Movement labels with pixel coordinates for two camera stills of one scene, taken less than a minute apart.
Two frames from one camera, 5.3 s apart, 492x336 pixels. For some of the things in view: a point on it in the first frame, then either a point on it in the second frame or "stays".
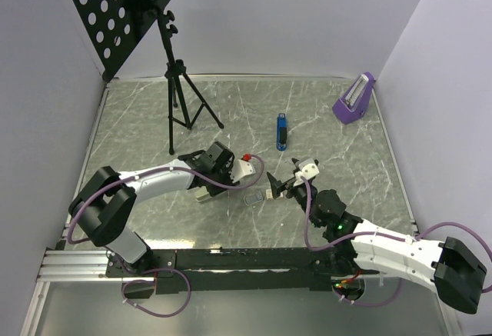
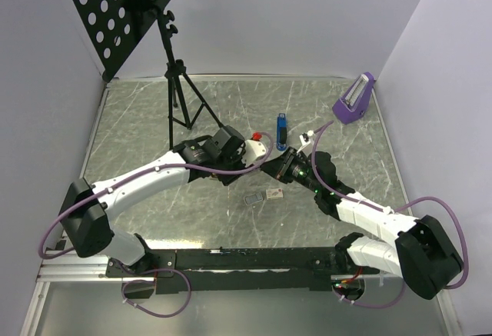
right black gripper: (277, 187) to (280, 166)
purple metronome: (354, 102) stays
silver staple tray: (253, 198) stays
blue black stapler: (281, 131) stays
